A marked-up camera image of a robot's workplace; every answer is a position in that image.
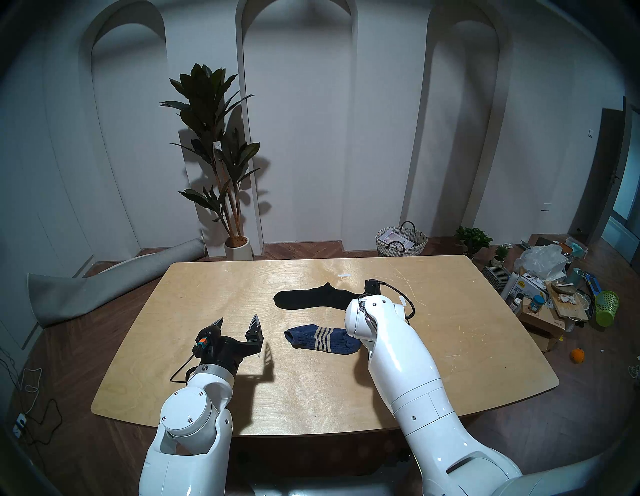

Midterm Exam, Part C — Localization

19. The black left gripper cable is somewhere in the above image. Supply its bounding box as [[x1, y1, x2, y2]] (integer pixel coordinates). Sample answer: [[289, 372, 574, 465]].
[[170, 355, 201, 385]]

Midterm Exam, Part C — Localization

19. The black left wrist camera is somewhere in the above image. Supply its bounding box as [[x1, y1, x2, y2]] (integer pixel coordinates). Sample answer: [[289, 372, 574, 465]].
[[192, 329, 217, 360]]

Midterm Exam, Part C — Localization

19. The brown cardboard box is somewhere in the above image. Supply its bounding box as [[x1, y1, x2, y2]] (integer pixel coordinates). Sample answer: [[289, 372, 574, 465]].
[[517, 297, 566, 352]]

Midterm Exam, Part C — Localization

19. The wicker basket with handles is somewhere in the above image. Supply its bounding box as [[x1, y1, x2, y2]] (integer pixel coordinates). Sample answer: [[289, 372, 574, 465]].
[[375, 221, 429, 257]]

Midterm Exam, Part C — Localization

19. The magazine in basket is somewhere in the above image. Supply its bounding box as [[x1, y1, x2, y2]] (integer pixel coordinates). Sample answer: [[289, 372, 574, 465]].
[[378, 231, 416, 249]]

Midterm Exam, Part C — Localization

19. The wooden cutting board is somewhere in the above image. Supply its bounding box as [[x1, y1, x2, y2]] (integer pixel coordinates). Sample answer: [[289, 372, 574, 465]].
[[546, 282, 590, 322]]

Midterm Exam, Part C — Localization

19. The tall dark-leaved plant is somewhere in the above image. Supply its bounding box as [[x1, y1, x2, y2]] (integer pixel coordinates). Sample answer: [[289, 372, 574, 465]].
[[160, 63, 262, 241]]

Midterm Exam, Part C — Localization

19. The rolled grey carpet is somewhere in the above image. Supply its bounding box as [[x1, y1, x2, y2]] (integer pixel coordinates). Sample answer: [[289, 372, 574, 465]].
[[27, 237, 207, 328]]

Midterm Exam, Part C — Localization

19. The white floor cable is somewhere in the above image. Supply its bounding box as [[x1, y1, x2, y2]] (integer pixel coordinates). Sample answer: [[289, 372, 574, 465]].
[[17, 367, 43, 416]]

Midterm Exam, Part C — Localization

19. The blue beige-striped ankle sock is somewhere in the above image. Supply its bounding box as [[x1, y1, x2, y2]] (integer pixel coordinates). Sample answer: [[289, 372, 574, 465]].
[[284, 324, 362, 355]]

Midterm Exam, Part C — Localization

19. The white box yellow label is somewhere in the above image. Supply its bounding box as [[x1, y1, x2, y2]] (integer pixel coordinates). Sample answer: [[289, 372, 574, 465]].
[[515, 275, 548, 301]]

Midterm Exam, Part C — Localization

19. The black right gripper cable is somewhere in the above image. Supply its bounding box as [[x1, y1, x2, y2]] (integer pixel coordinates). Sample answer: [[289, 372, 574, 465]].
[[377, 281, 416, 321]]

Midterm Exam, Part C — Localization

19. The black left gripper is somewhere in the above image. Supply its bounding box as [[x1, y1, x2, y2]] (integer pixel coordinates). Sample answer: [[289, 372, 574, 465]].
[[203, 314, 265, 375]]

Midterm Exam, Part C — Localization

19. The black ankle sock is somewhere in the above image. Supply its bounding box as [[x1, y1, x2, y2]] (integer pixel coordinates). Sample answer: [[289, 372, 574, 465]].
[[273, 282, 368, 312]]

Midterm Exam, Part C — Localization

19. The dark wooden door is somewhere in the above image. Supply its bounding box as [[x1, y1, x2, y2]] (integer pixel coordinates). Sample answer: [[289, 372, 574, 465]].
[[571, 108, 626, 237]]

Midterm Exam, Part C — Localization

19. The metal wire rack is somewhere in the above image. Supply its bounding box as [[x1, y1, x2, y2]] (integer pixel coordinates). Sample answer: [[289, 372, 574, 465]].
[[482, 265, 512, 293]]

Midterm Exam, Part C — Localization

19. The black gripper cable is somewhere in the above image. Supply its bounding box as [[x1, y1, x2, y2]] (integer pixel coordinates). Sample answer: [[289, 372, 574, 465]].
[[377, 281, 416, 321], [170, 355, 201, 385]]

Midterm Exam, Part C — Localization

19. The clear crumpled plastic bag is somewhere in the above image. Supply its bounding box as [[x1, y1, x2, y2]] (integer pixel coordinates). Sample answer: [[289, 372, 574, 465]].
[[514, 244, 569, 281]]

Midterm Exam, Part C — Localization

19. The black floor cable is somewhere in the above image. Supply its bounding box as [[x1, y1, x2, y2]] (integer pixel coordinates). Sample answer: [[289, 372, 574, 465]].
[[22, 397, 64, 447]]

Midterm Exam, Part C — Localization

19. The small bushy potted plant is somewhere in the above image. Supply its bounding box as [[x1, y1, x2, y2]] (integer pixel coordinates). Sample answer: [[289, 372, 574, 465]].
[[454, 226, 493, 261]]

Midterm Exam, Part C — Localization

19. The green plastic mesh basket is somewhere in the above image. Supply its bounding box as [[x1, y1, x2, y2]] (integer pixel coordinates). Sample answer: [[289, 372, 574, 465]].
[[594, 290, 620, 328]]

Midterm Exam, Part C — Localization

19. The white plant pot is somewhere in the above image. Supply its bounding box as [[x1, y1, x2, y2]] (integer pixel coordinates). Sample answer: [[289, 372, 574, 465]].
[[224, 236, 254, 261]]

